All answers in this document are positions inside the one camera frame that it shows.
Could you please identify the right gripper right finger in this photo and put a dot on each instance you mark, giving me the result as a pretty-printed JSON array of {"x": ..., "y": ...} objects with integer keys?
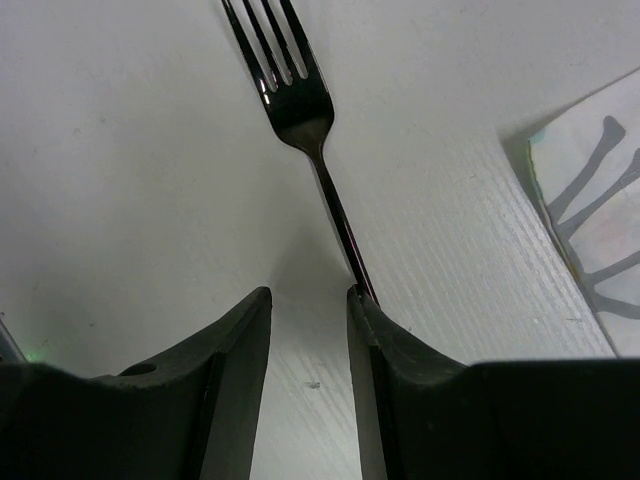
[{"x": 423, "y": 415}]

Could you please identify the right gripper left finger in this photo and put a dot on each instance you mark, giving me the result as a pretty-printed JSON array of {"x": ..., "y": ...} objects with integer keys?
[{"x": 189, "y": 412}]

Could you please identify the patterned white cloth napkin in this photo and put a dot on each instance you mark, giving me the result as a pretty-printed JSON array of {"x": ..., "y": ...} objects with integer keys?
[{"x": 584, "y": 166}]

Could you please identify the black fork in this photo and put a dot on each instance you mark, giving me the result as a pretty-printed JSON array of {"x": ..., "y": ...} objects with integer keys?
[{"x": 300, "y": 110}]

